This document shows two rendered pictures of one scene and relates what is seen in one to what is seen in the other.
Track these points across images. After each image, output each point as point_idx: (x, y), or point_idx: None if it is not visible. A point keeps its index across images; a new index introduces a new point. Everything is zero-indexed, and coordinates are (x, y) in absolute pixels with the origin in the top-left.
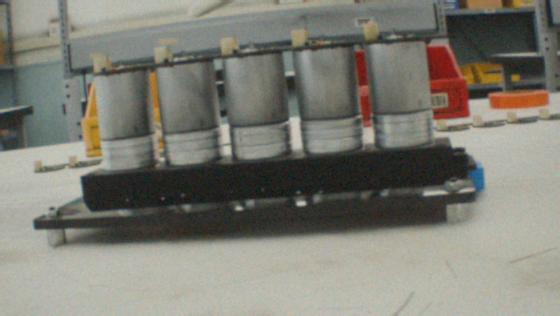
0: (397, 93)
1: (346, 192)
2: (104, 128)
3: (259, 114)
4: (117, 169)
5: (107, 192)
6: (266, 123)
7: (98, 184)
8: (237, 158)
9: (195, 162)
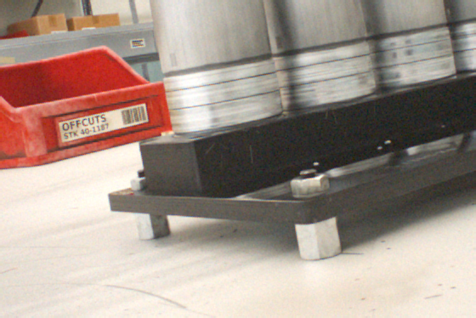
0: None
1: None
2: (216, 42)
3: (439, 9)
4: (252, 119)
5: (249, 165)
6: (444, 24)
7: (231, 151)
8: (411, 82)
9: (369, 92)
